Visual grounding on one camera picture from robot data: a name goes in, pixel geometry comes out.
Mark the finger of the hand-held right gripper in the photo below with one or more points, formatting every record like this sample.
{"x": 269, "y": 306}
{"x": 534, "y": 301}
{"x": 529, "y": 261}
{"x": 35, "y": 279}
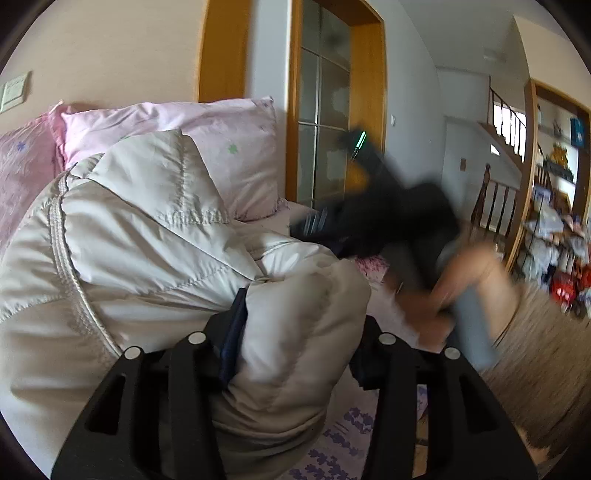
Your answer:
{"x": 318, "y": 227}

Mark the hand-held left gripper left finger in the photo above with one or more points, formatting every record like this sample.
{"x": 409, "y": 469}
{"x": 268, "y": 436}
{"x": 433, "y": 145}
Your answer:
{"x": 236, "y": 323}

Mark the person's right hand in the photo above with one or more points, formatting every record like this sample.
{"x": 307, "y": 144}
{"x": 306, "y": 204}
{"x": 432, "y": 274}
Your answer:
{"x": 431, "y": 309}

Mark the pink pillow with green flowers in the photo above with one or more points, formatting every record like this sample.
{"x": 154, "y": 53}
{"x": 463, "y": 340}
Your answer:
{"x": 221, "y": 138}

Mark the white wall switch panel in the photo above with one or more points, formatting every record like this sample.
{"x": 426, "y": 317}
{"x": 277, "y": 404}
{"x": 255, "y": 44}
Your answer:
{"x": 14, "y": 92}

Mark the bed with pink floral sheet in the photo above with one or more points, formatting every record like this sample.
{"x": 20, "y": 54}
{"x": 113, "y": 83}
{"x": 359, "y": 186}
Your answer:
{"x": 344, "y": 443}

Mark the person's right forearm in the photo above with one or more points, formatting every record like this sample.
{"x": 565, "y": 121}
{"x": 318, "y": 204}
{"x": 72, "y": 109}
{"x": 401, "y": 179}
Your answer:
{"x": 505, "y": 295}

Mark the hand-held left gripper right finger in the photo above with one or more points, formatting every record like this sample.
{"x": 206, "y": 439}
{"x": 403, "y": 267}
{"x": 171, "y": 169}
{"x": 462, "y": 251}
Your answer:
{"x": 392, "y": 369}

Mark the beige puffer jacket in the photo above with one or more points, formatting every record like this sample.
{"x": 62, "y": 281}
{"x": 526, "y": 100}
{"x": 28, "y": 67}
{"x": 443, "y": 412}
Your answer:
{"x": 138, "y": 277}

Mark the wooden glass panel door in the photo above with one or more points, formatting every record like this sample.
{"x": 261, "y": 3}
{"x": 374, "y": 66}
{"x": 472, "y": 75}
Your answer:
{"x": 364, "y": 92}

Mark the cluttered storage rack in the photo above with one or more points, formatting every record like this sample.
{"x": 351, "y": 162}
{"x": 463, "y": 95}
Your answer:
{"x": 558, "y": 240}

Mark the wooden doorway frame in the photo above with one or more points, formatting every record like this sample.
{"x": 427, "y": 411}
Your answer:
{"x": 531, "y": 138}

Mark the pink pillow with purple trees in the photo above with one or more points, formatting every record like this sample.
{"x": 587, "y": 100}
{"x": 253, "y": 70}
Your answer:
{"x": 23, "y": 184}

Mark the wooden stair railing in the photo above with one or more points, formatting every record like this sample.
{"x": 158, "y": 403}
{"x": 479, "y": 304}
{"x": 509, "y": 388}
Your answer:
{"x": 496, "y": 203}

